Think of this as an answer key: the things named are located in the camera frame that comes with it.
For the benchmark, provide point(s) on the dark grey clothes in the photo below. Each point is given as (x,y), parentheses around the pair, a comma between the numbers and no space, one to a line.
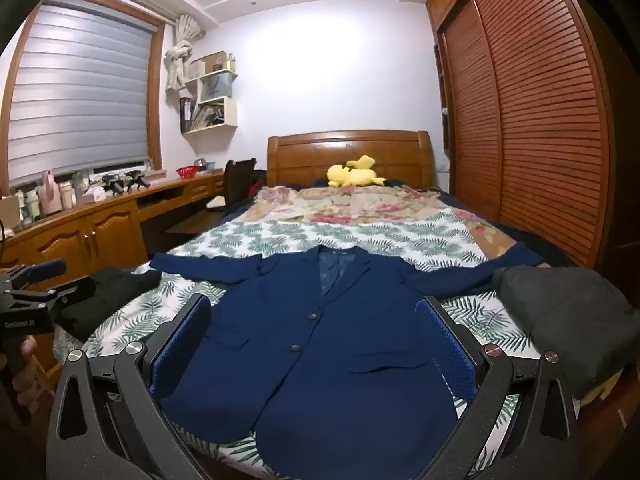
(565,320)

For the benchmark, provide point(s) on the dark wooden chair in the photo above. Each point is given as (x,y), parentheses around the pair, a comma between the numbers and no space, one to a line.
(237,180)

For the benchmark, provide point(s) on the pink tissue box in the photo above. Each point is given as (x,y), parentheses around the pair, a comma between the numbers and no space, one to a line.
(96,194)

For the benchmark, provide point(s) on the red basket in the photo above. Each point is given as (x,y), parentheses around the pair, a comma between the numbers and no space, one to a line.
(187,172)

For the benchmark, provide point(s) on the pink bottle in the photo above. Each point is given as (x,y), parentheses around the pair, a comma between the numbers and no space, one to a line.
(50,195)

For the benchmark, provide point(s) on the wooden louvred wardrobe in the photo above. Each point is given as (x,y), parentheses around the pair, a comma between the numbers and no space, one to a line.
(525,110)

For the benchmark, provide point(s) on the floral blanket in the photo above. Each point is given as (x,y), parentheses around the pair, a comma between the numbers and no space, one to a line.
(360,205)

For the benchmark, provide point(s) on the leaf print bed sheet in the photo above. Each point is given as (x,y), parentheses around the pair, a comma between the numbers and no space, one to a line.
(400,240)

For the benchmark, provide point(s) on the person's left hand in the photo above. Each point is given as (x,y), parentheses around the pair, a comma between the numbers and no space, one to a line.
(26,367)

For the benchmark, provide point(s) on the tied cream curtain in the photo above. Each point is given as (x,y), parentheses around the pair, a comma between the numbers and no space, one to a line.
(177,60)

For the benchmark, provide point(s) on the navy blue suit jacket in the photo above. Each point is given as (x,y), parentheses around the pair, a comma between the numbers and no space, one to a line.
(320,385)

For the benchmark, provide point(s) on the white wall shelf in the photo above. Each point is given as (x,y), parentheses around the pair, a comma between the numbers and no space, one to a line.
(220,112)

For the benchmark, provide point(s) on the black tripod stand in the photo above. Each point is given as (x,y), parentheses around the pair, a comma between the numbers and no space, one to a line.
(112,184)
(134,181)

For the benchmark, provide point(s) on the wooden desk with cabinets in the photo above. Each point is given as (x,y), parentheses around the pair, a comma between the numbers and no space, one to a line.
(100,225)

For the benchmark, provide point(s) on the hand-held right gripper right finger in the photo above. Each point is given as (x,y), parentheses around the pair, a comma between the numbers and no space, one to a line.
(446,346)

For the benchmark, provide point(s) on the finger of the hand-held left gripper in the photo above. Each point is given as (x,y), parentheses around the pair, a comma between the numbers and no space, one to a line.
(45,267)
(70,291)

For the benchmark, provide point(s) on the wooden headboard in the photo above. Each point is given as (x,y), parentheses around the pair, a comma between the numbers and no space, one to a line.
(310,157)

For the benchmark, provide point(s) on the dark blue quilt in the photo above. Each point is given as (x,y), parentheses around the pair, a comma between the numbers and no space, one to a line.
(535,245)

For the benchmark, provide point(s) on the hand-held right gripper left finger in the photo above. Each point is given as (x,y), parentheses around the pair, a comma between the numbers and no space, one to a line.
(182,341)

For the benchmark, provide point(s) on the black folded clothes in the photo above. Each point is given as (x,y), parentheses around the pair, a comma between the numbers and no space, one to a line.
(110,295)

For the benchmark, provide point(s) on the grey window blind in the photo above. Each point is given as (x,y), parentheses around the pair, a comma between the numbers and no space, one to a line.
(80,90)

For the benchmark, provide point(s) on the yellow plush toy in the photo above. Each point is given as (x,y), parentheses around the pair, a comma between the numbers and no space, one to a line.
(350,175)

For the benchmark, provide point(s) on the wooden window frame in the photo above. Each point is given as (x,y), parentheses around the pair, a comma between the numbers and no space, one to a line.
(156,95)

